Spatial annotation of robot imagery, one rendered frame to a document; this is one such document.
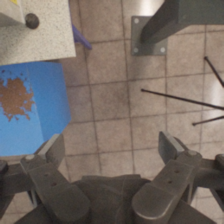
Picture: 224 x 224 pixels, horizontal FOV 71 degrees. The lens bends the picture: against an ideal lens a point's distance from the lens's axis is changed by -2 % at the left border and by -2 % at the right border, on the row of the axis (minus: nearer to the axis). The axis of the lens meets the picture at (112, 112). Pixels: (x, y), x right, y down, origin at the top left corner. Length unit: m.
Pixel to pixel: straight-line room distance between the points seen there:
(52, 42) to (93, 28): 0.78
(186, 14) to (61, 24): 0.43
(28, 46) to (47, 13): 0.14
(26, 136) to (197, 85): 1.38
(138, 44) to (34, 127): 1.00
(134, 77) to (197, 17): 0.95
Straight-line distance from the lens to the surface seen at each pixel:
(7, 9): 0.62
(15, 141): 1.04
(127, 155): 1.64
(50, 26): 0.71
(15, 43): 0.76
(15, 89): 0.95
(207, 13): 0.58
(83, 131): 1.54
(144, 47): 1.43
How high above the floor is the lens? 1.41
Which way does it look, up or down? 75 degrees down
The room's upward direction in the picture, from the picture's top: 178 degrees clockwise
